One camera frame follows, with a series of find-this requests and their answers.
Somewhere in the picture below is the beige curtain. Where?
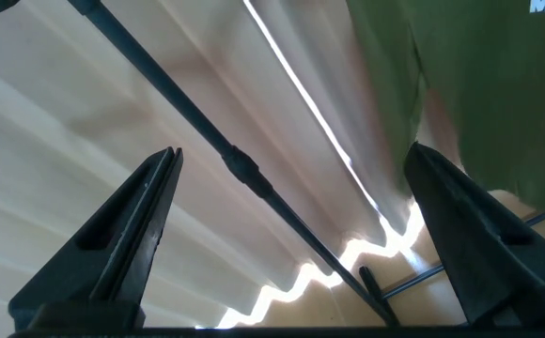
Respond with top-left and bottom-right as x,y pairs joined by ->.
0,0 -> 466,329

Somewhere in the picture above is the green long-sleeved shirt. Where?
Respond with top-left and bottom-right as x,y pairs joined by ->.
344,0 -> 545,213

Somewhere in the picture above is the black clothes rack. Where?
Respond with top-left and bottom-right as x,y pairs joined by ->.
0,0 -> 545,329

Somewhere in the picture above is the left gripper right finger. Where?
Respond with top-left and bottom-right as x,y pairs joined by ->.
403,141 -> 545,327

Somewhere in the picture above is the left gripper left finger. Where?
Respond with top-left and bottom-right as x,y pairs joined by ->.
8,146 -> 185,330

